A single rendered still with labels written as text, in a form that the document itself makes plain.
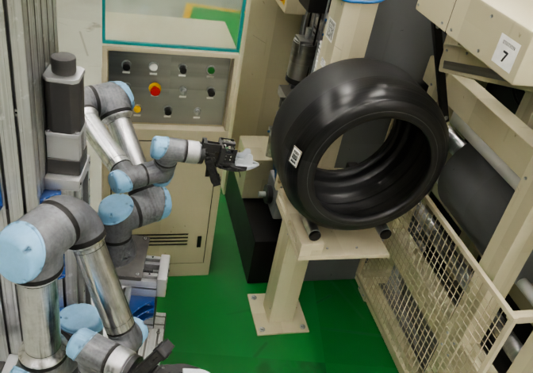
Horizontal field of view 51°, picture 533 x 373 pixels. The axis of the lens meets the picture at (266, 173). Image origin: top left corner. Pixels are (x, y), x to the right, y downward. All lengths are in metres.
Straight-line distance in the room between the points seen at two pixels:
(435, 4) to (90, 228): 1.30
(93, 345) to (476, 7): 1.38
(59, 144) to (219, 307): 1.62
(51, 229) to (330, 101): 0.93
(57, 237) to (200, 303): 1.76
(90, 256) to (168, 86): 1.22
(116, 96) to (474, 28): 1.21
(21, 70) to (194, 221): 1.62
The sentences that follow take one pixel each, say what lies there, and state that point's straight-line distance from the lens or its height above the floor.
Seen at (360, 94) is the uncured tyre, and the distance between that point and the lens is 1.77.
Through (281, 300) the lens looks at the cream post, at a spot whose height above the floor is 0.17.
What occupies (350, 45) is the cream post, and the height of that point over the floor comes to 1.48.
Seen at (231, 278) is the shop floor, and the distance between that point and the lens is 3.08.
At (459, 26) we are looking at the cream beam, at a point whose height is 1.68.
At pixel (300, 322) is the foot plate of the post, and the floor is 0.01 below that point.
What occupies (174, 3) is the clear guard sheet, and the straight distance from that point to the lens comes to 2.30.
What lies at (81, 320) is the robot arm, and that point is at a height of 0.95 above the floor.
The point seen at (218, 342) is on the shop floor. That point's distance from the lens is 2.79.
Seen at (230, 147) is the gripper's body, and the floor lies 1.20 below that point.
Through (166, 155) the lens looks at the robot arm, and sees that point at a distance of 1.79.
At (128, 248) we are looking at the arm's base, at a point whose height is 0.78.
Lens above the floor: 2.15
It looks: 33 degrees down
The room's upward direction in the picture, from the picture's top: 11 degrees clockwise
